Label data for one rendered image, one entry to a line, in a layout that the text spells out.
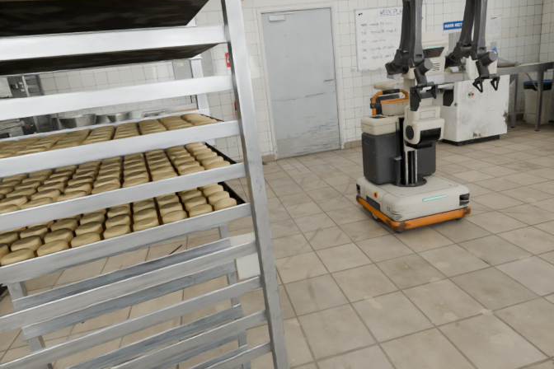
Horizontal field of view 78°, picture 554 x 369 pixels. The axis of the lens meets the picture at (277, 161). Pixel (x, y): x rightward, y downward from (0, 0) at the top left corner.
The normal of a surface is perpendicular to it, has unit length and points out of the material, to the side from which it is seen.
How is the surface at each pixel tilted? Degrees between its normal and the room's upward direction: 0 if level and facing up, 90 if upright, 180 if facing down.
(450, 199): 90
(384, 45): 90
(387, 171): 90
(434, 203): 90
